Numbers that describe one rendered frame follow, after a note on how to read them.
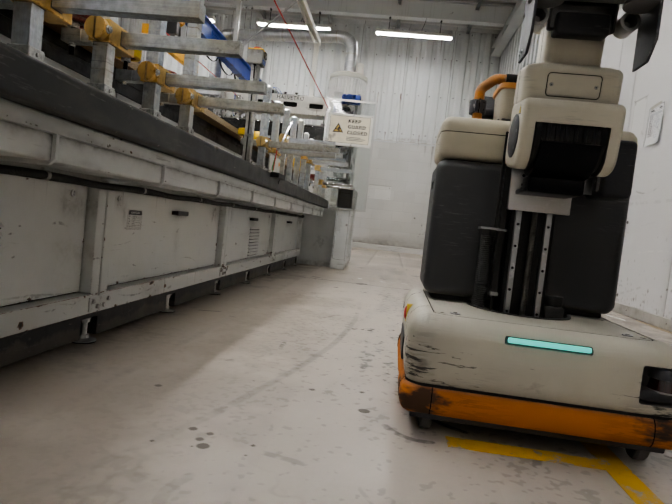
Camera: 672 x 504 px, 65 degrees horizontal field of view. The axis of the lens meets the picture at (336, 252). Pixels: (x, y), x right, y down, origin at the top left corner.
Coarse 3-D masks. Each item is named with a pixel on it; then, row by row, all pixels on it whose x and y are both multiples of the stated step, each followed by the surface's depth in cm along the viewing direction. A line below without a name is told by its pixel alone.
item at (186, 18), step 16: (0, 0) 98; (64, 0) 97; (80, 0) 97; (96, 0) 97; (112, 0) 96; (128, 0) 96; (144, 0) 96; (160, 0) 95; (176, 0) 95; (112, 16) 99; (128, 16) 98; (144, 16) 97; (160, 16) 96; (176, 16) 95; (192, 16) 95
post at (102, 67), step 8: (104, 16) 118; (96, 48) 119; (104, 48) 118; (112, 48) 120; (96, 56) 119; (104, 56) 118; (112, 56) 121; (96, 64) 119; (104, 64) 119; (112, 64) 121; (96, 72) 119; (104, 72) 119; (112, 72) 122; (96, 80) 119; (104, 80) 119; (112, 80) 122
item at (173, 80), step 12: (120, 72) 148; (132, 72) 148; (168, 84) 148; (180, 84) 147; (192, 84) 147; (204, 84) 146; (216, 84) 146; (228, 84) 146; (240, 84) 145; (252, 84) 145; (264, 84) 144
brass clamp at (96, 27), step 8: (96, 16) 115; (88, 24) 116; (96, 24) 116; (104, 24) 115; (112, 24) 118; (88, 32) 116; (96, 32) 116; (104, 32) 116; (112, 32) 118; (120, 32) 122; (96, 40) 118; (104, 40) 118; (112, 40) 119; (120, 40) 122; (120, 48) 122; (120, 56) 129; (128, 56) 128
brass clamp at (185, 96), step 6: (180, 90) 165; (186, 90) 165; (192, 90) 167; (174, 96) 167; (180, 96) 165; (186, 96) 165; (192, 96) 166; (198, 96) 172; (180, 102) 166; (186, 102) 166; (192, 102) 168; (198, 108) 173; (204, 108) 178
